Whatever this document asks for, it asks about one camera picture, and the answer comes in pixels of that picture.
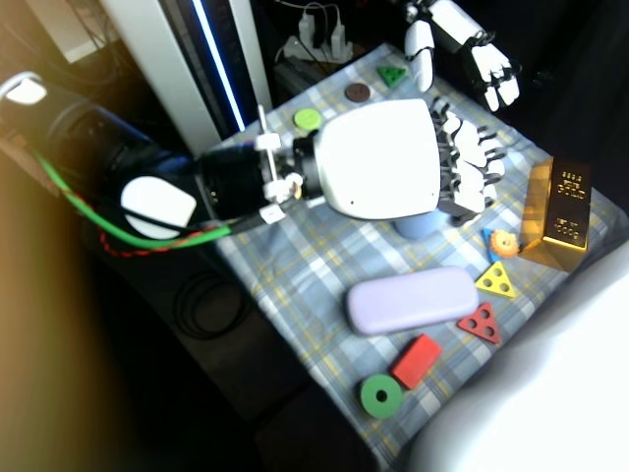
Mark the black low cabinet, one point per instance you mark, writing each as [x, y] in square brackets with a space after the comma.
[245, 373]

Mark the blue yellow plaid cloth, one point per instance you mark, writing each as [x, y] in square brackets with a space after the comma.
[304, 255]

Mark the red rectangular block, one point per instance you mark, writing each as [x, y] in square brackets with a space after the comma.
[417, 361]

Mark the white pillar with blue light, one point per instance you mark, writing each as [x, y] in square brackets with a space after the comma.
[162, 49]

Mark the flower shaped biscuit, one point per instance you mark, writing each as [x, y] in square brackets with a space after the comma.
[505, 243]

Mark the light blue plastic cup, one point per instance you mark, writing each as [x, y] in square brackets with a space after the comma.
[420, 227]

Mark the brown sandwich cookie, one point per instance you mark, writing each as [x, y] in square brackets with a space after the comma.
[357, 92]

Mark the white plug adapter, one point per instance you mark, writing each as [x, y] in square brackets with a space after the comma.
[339, 34]
[306, 27]

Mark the lilac glasses case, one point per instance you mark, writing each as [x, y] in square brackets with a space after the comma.
[413, 300]

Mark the white power strip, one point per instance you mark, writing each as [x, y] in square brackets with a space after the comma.
[295, 51]

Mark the green triangle block with holes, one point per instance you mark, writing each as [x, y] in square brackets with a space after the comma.
[392, 75]

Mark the blue triangle block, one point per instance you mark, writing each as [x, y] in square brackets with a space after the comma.
[487, 241]

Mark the green sandwich cookie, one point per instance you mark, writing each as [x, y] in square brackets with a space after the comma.
[307, 119]

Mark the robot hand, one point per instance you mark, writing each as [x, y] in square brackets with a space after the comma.
[491, 61]
[378, 157]

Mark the yellow triangle block with holes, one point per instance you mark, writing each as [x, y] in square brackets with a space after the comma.
[497, 290]

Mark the shiny gold bar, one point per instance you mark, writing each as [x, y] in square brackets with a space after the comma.
[560, 211]

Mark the red triangle block with holes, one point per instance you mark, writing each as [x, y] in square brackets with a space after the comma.
[479, 330]

